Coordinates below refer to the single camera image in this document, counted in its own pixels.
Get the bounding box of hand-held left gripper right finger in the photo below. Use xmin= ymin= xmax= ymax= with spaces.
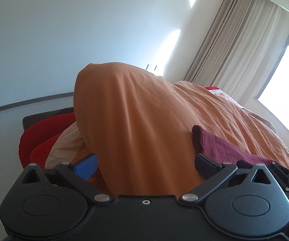
xmin=179 ymin=153 xmax=277 ymax=204

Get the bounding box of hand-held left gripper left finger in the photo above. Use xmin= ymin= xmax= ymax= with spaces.
xmin=21 ymin=154 xmax=112 ymax=204

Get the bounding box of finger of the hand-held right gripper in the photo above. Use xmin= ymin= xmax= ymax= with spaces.
xmin=270 ymin=161 xmax=289 ymax=194

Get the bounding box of maroon garment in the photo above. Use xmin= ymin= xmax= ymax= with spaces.
xmin=192 ymin=125 xmax=278 ymax=167

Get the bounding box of peach pillow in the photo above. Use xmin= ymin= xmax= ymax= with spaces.
xmin=44 ymin=122 xmax=95 ymax=170

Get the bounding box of red pillow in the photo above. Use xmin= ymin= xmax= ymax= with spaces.
xmin=18 ymin=112 xmax=76 ymax=170

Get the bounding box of beige brown blanket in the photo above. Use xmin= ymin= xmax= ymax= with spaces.
xmin=211 ymin=88 xmax=277 ymax=134

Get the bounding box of dark headboard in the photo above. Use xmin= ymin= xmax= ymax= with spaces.
xmin=22 ymin=107 xmax=75 ymax=131

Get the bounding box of orange duvet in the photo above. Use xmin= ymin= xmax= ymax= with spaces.
xmin=73 ymin=61 xmax=289 ymax=199

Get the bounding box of window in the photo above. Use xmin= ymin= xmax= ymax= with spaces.
xmin=256 ymin=26 xmax=289 ymax=146

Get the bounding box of white sheer curtain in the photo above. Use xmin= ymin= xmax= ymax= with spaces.
xmin=210 ymin=0 xmax=289 ymax=102

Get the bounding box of brown drape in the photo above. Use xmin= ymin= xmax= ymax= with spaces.
xmin=184 ymin=0 xmax=256 ymax=87

